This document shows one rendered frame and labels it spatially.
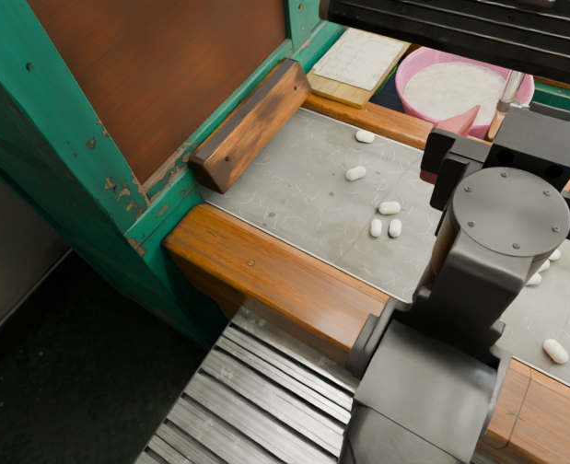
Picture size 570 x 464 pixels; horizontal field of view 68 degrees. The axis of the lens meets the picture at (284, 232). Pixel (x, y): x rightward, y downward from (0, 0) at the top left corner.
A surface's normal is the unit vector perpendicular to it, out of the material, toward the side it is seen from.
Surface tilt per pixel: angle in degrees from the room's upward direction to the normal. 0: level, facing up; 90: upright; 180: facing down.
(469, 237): 1
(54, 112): 90
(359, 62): 0
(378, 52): 0
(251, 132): 67
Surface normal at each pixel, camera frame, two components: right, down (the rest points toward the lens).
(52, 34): 0.84, 0.41
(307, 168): -0.11, -0.54
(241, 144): 0.73, 0.18
